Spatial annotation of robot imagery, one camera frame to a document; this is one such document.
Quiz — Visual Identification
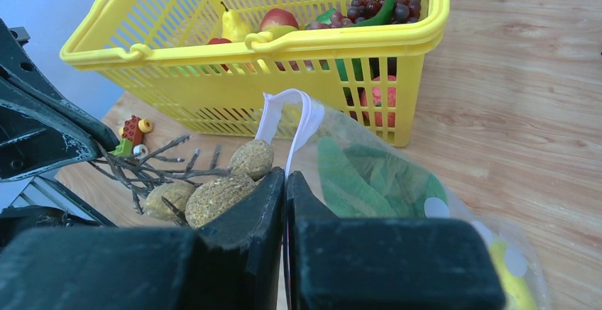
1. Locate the red bell pepper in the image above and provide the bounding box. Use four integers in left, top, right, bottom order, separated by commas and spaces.
207, 38, 232, 74

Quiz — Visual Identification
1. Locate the yellow plastic basket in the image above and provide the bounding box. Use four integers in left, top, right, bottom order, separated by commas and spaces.
60, 0, 450, 146

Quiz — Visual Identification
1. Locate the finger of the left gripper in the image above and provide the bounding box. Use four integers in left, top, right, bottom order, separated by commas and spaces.
1, 23, 119, 182

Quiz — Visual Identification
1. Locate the green cucumber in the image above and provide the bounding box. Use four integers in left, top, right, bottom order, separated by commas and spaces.
334, 58, 366, 83

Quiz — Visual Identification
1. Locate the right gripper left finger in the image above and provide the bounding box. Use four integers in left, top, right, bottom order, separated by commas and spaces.
1, 167, 285, 309

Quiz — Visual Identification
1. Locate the red strawberry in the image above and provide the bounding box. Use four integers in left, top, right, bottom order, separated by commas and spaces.
359, 87, 396, 128

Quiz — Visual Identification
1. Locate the yellow pear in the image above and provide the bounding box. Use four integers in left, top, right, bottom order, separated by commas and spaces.
220, 1, 254, 43

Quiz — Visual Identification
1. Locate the colourful toy block car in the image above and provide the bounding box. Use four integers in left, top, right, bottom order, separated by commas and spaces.
111, 115, 153, 159

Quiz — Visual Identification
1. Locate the yellow banana bunch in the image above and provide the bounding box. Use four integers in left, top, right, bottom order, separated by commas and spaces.
489, 239, 538, 310

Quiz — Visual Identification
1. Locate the clear zip top bag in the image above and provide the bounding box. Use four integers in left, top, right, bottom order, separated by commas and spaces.
256, 89, 552, 309

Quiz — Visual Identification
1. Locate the green leafy vegetable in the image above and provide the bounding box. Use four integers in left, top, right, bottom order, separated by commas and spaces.
317, 137, 450, 218

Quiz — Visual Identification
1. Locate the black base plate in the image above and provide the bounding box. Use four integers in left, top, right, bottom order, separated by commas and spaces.
1, 176, 116, 249

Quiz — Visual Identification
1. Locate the green chili pepper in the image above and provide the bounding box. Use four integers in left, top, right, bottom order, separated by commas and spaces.
351, 0, 395, 27

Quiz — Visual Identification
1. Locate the red apple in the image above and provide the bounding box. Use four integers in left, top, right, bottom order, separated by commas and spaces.
259, 8, 299, 31

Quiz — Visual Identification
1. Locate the purple grape bunch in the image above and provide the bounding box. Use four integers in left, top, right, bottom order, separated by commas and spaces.
305, 0, 422, 30

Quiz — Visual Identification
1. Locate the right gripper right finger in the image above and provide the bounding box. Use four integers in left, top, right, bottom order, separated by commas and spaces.
285, 172, 506, 309

